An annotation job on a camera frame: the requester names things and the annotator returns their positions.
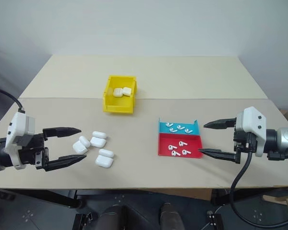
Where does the yellow plastic bin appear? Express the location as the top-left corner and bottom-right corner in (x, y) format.
(102, 75), (138, 116)

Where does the black table frame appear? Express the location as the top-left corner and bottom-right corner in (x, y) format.
(0, 188), (234, 209)

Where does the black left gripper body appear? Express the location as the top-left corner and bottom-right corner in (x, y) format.
(14, 133), (50, 172)

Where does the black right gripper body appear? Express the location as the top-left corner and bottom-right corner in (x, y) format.
(232, 130), (257, 164)

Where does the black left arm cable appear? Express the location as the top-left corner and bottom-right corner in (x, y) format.
(0, 87), (25, 114)

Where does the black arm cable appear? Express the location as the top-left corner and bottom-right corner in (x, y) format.
(0, 87), (25, 114)
(228, 143), (288, 227)

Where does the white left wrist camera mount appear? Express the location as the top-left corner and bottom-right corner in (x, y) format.
(4, 111), (36, 170)

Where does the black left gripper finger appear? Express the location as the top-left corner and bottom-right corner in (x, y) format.
(44, 154), (87, 172)
(42, 126), (83, 141)

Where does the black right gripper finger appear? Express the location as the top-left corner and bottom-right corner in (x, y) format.
(198, 148), (237, 163)
(203, 117), (237, 130)

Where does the blue plastic tray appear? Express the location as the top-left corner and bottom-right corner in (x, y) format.
(157, 117), (201, 136)

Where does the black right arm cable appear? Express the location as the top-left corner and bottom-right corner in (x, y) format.
(228, 143), (288, 227)

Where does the red plastic tray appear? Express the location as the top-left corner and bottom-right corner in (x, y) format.
(157, 133), (205, 159)

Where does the dark rounded shape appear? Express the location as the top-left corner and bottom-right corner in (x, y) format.
(159, 202), (183, 230)
(96, 205), (135, 230)

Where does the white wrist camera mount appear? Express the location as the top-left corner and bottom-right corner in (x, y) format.
(4, 111), (36, 170)
(234, 106), (267, 158)

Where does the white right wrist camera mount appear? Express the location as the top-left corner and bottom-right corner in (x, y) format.
(234, 106), (267, 158)

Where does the wooden stool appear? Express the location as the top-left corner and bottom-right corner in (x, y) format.
(262, 191), (288, 230)

